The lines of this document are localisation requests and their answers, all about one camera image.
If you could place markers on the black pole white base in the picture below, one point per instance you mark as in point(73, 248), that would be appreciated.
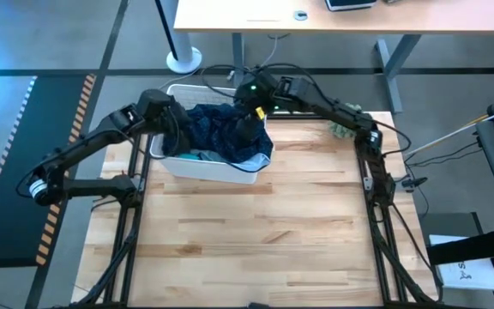
point(184, 62)

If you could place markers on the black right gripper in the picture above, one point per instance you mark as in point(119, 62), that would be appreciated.
point(257, 96)

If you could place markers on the grey desk grommet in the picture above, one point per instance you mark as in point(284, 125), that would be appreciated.
point(300, 15)

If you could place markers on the black aluminium table frame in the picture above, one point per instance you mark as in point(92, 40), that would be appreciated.
point(303, 116)

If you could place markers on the black computer monitor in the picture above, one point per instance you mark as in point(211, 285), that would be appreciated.
point(350, 4)

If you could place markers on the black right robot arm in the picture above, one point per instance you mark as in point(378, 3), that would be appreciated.
point(337, 113)

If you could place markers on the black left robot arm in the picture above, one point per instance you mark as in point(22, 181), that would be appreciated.
point(80, 146)

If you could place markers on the wooden office desk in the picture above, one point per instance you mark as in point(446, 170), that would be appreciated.
point(401, 19)

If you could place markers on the grey garment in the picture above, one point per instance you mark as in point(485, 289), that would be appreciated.
point(215, 156)

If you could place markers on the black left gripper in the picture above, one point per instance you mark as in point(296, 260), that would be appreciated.
point(157, 107)

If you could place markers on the black bar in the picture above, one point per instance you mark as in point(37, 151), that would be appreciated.
point(478, 246)

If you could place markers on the green potted plant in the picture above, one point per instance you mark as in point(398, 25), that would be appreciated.
point(339, 131)

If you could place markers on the black floor mat orange stripes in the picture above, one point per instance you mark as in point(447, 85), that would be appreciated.
point(24, 171)

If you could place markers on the white plastic laundry basket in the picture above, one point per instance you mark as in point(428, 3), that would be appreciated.
point(204, 169)

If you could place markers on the navy dotted garment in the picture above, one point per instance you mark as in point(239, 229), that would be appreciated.
point(217, 129)

